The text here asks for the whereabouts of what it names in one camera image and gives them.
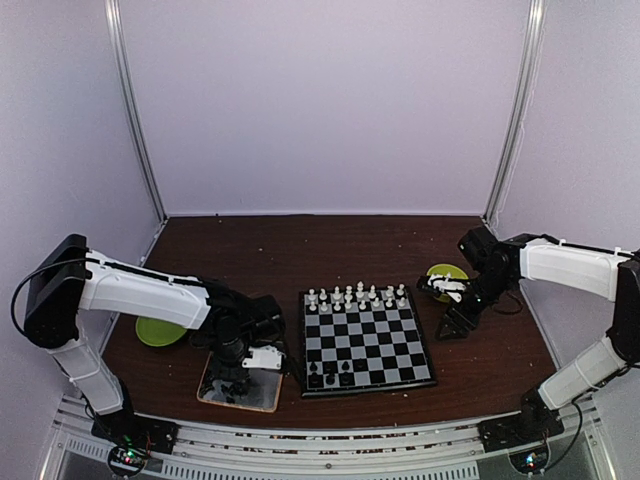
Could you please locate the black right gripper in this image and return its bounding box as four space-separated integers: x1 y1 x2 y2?
434 269 515 341

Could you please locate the black and grey chessboard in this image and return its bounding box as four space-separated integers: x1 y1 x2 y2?
299 284 437 398

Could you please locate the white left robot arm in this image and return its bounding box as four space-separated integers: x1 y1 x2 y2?
11 234 284 444

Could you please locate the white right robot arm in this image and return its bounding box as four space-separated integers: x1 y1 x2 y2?
420 227 639 442

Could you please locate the metal tray with wood rim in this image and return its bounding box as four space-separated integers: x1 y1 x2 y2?
196 357 283 413

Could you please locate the green bowl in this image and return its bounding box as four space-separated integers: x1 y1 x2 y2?
426 264 469 303

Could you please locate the green plate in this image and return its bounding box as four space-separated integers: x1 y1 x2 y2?
135 317 187 348

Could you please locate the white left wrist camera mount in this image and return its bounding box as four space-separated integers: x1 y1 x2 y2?
241 345 285 371

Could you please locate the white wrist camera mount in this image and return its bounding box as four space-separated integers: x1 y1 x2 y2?
241 345 285 371
424 274 468 303

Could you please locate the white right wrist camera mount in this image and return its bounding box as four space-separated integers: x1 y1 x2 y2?
424 274 468 303

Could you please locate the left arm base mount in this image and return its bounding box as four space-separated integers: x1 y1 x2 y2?
91 417 179 478

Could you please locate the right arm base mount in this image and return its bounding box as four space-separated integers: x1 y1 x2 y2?
478 415 564 476

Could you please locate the right aluminium frame post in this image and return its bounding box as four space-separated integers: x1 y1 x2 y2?
483 0 547 227

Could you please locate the aluminium front rail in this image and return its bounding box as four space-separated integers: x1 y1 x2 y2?
35 407 622 479

